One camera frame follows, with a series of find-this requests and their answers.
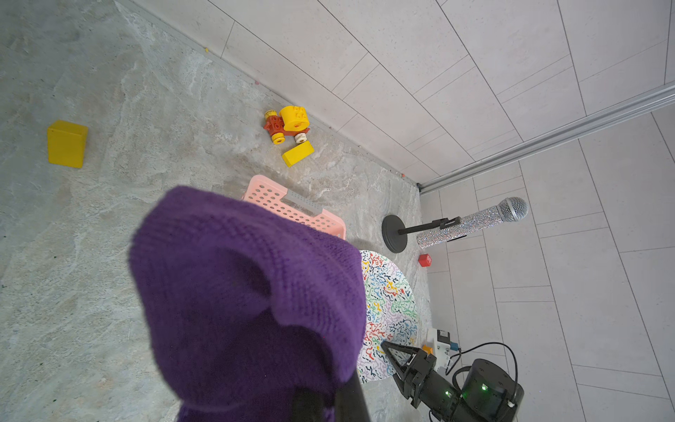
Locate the yellow red toy vehicle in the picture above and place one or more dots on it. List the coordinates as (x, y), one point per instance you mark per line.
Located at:
(290, 121)

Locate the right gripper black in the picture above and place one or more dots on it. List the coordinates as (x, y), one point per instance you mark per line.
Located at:
(417, 379)

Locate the pink perforated plastic basket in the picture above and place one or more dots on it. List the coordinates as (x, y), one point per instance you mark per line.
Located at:
(288, 204)

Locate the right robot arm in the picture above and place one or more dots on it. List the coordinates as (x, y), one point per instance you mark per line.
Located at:
(488, 394)

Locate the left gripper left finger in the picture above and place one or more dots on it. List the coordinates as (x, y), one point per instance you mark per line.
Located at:
(307, 406)

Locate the right aluminium corner post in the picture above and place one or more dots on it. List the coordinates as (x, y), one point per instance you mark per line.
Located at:
(616, 114)

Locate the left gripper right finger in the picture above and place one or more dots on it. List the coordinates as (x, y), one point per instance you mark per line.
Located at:
(350, 404)

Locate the small yellow block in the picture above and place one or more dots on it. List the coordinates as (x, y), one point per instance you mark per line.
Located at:
(66, 144)

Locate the colourful squiggle pattern plate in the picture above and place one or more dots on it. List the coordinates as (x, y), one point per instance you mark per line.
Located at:
(392, 315)

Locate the yellow toy brick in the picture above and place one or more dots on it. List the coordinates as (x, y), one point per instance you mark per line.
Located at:
(298, 153)

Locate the small red cube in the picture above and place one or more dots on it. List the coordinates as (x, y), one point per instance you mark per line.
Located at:
(425, 260)

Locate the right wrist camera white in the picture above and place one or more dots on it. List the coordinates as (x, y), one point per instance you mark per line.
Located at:
(440, 344)

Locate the black round microphone stand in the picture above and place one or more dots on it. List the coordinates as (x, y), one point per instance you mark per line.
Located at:
(395, 234)

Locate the glitter microphone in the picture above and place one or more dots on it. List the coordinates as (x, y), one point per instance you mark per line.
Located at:
(509, 210)

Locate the purple microfibre cloth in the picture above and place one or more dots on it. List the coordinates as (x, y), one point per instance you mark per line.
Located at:
(244, 307)

